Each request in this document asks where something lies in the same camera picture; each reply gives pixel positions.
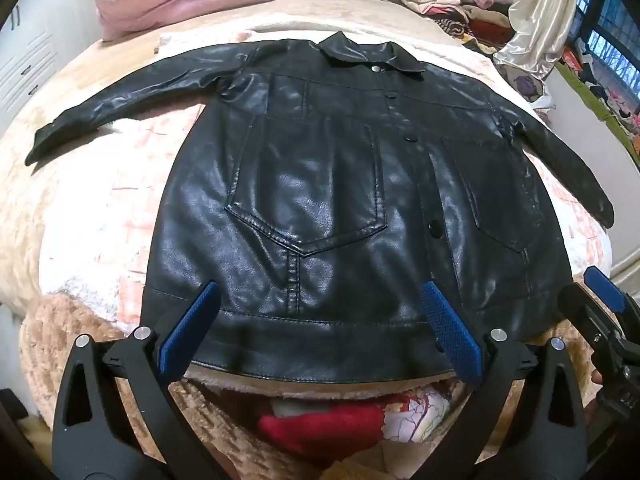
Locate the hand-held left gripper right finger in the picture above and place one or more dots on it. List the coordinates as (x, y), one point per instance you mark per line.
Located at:
(450, 330)

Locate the cream satin curtain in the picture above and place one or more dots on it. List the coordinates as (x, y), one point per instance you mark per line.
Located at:
(545, 15)

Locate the green sill cloth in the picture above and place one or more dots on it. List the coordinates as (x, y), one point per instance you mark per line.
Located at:
(590, 105)

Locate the white bag of clothes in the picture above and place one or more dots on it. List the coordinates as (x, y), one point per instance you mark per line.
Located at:
(530, 87)

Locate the floral printed cloth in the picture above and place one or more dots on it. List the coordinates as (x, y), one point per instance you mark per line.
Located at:
(415, 415)

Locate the tan fleece bed cover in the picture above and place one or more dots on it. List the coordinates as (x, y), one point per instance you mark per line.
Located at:
(45, 360)

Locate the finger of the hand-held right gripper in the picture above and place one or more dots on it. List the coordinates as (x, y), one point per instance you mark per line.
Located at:
(585, 310)
(605, 287)

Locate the black leather jacket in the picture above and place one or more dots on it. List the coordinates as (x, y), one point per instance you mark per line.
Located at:
(310, 200)

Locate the white blanket with orange print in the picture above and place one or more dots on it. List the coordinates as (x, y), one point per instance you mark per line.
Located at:
(100, 220)

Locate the red cloth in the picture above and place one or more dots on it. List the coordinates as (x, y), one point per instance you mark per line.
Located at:
(325, 427)

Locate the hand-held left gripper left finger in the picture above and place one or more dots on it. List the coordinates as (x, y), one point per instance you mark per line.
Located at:
(192, 325)

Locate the pile of folded clothes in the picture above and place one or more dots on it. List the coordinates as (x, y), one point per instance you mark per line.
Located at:
(450, 0)

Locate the colourful clutter row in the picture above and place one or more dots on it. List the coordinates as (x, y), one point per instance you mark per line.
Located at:
(615, 95)

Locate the window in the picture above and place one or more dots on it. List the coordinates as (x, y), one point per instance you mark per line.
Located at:
(610, 25)

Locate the white wardrobe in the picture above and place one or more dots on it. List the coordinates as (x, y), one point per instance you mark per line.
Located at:
(35, 35)

